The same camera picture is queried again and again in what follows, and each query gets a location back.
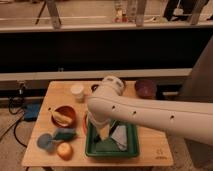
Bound orange yellow apple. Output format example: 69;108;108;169
57;142;73;160

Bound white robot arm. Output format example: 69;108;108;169
86;76;213;146

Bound small dark metal cup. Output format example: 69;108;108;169
91;84;99;92

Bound white plastic cup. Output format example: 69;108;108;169
70;84;84;102

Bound grey folded cloth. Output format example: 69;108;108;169
111;125;127;151

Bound green plastic tray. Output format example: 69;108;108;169
85;121;140;158

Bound teal sponge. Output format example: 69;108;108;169
53;128;76;141

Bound yellow banana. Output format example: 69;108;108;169
52;111;72;126

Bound purple bowl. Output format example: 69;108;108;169
134;79;157;99

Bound blue round lid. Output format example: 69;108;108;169
37;133;52;150

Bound blue box on floor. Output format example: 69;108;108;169
24;103;41;122

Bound black floor cable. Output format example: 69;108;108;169
0;87;28;148

